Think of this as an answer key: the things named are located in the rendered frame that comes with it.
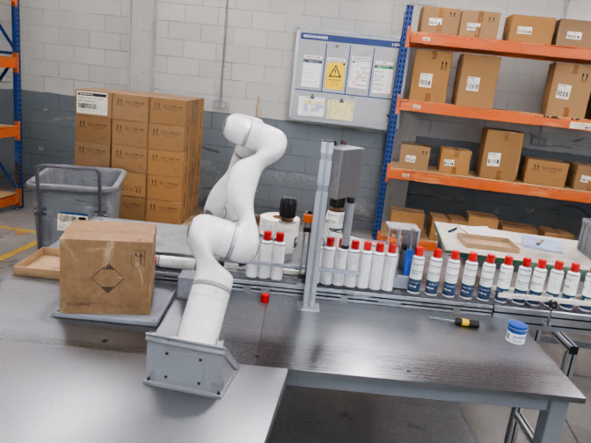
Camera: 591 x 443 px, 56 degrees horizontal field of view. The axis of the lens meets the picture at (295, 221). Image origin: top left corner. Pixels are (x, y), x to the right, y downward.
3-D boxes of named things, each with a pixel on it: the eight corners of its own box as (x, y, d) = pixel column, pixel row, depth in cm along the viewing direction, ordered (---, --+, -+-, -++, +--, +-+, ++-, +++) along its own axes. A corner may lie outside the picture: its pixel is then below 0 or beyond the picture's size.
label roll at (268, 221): (253, 238, 289) (255, 212, 285) (288, 238, 296) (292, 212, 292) (264, 250, 271) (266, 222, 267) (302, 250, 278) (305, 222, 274)
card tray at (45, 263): (110, 262, 248) (110, 253, 247) (88, 282, 223) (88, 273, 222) (42, 255, 248) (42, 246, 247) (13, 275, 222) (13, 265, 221)
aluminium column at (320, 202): (313, 305, 225) (333, 140, 208) (313, 309, 221) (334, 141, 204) (302, 303, 225) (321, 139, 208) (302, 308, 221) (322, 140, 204)
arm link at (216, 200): (237, 167, 203) (214, 228, 219) (261, 156, 215) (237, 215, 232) (218, 154, 205) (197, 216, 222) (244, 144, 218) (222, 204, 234)
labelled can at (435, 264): (434, 293, 239) (442, 247, 234) (437, 297, 234) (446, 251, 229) (422, 291, 239) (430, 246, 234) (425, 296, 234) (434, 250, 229)
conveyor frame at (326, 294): (484, 306, 243) (485, 296, 242) (492, 316, 233) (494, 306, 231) (108, 268, 241) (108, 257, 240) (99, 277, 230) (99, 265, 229)
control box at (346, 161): (359, 195, 221) (365, 148, 217) (336, 199, 208) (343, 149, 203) (337, 190, 227) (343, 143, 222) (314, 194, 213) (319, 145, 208)
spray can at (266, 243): (270, 276, 238) (274, 230, 233) (269, 279, 233) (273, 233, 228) (258, 274, 238) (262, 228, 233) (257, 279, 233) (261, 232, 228)
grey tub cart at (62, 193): (51, 253, 488) (50, 144, 464) (126, 256, 500) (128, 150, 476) (22, 292, 404) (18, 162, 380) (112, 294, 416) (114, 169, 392)
